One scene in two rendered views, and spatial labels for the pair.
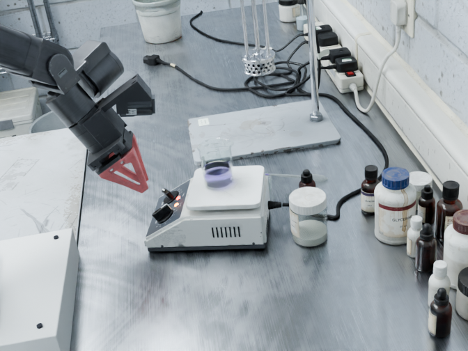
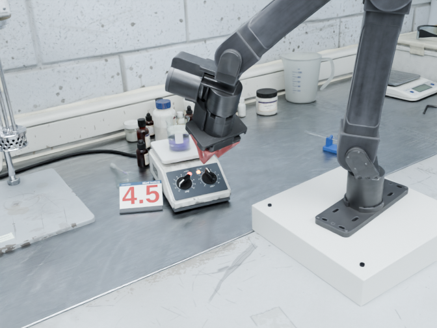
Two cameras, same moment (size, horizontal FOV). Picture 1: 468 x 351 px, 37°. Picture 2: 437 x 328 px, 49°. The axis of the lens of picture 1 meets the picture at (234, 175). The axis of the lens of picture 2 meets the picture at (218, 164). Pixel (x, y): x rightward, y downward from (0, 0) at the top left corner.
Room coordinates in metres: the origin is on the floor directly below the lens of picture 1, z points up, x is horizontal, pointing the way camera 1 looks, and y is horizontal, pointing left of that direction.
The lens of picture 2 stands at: (1.38, 0.92, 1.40)
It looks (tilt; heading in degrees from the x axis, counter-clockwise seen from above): 25 degrees down; 241
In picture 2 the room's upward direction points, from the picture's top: 3 degrees counter-clockwise
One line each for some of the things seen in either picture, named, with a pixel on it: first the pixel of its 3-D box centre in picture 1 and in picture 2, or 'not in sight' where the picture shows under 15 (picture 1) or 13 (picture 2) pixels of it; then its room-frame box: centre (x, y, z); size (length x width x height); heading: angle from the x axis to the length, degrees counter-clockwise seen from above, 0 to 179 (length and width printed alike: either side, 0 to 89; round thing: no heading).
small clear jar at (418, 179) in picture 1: (418, 191); (132, 131); (0.97, -0.30, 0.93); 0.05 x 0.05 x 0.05
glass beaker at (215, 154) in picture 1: (218, 163); (177, 133); (0.98, 0.02, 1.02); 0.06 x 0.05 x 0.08; 94
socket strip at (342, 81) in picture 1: (330, 53); not in sight; (1.64, -0.28, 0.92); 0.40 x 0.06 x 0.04; 4
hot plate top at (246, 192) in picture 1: (226, 186); (181, 148); (0.97, 0.01, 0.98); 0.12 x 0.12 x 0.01; 81
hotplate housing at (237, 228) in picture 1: (214, 209); (186, 170); (0.97, 0.04, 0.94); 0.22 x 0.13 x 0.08; 81
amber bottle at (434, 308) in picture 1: (440, 310); not in sight; (0.67, -0.25, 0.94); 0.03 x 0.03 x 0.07
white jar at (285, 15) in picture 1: (289, 8); not in sight; (2.00, -0.22, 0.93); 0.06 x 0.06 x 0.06
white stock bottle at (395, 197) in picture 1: (395, 205); (164, 120); (0.90, -0.24, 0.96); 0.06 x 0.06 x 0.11
